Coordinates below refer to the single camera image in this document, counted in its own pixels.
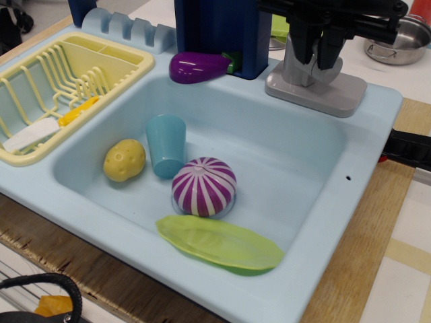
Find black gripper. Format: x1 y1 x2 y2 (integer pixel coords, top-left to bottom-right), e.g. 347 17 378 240
257 1 409 70

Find grey toy faucet with lever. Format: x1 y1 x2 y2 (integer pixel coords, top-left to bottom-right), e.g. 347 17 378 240
265 36 367 118

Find stainless steel pot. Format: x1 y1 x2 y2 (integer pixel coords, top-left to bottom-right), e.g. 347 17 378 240
364 15 430 65

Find dark blue plastic tower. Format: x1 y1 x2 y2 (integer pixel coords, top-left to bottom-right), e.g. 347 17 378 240
69 1 271 80

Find purple toy eggplant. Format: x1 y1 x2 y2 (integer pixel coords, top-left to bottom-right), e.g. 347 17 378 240
169 52 242 84

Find black clamp with red tip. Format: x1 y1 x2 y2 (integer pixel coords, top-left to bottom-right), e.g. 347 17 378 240
378 129 430 171

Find blue plastic cup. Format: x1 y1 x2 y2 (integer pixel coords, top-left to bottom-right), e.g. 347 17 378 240
145 114 187 179

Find light blue toy sink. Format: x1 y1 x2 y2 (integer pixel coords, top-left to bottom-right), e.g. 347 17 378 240
0 7 404 323

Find purple white striped toy onion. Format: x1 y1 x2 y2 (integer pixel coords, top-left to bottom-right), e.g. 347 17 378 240
171 157 237 217

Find yellow toy potato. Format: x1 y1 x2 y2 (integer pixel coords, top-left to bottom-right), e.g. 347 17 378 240
103 139 146 182

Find green plastic plate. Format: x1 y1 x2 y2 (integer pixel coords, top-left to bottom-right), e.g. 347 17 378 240
156 215 285 276

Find yellow dish drying rack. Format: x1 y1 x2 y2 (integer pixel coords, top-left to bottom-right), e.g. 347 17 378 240
1 32 155 166

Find white and yellow toy knife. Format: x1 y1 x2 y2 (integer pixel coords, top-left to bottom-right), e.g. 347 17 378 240
3 96 99 152

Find black object top left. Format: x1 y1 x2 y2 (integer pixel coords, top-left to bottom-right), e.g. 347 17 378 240
1 6 34 55

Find orange yellow object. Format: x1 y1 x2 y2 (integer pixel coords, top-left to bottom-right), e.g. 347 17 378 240
34 295 73 317

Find black cable loop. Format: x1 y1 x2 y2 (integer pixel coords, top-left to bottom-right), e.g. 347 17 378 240
0 273 84 323

